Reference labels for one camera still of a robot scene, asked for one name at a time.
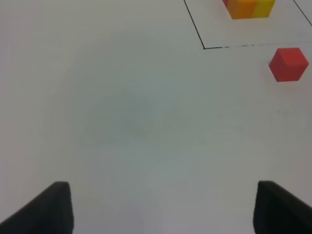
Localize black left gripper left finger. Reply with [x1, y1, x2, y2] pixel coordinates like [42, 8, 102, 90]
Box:
[0, 181, 74, 234]

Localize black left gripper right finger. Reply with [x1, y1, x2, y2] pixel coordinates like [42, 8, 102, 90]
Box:
[253, 181, 312, 234]

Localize yellow template block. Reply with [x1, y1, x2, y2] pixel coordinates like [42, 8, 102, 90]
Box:
[252, 0, 275, 18]

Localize orange template block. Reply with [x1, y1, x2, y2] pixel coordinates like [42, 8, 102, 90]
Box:
[227, 0, 257, 20]

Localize red template block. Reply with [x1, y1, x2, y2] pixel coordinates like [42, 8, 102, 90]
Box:
[222, 0, 229, 7]

